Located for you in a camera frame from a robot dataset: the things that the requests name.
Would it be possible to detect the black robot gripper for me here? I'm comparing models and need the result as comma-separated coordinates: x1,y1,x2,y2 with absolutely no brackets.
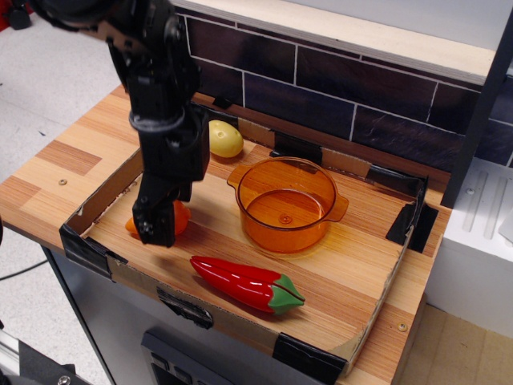
107,23,209,247

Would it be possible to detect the orange toy carrot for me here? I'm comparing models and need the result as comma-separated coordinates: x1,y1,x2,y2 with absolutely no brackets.
125,201,192,239

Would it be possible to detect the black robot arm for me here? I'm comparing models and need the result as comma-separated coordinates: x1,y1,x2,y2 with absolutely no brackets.
30,1,209,247

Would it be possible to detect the orange transparent plastic pot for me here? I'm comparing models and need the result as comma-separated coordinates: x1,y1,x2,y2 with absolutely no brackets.
227,156,349,253

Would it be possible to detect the cardboard fence with black tape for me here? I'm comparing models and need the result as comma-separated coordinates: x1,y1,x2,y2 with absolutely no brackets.
56,95,448,384

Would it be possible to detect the yellow toy potato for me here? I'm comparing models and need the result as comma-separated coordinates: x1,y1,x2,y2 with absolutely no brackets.
208,120,244,158

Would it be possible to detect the red toy chili pepper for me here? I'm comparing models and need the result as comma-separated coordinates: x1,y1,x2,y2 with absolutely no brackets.
190,256,305,315

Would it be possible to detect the black control panel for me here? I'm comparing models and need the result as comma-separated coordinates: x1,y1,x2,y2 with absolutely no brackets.
140,326,233,385

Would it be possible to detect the black machine part with screw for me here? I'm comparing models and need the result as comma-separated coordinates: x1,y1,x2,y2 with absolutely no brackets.
1,323,89,385

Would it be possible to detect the white side cabinet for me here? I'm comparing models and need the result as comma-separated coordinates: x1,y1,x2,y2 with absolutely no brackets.
426,158,512,337

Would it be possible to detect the dark right shelf post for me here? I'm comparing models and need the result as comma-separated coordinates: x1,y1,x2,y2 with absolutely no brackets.
441,12,512,209

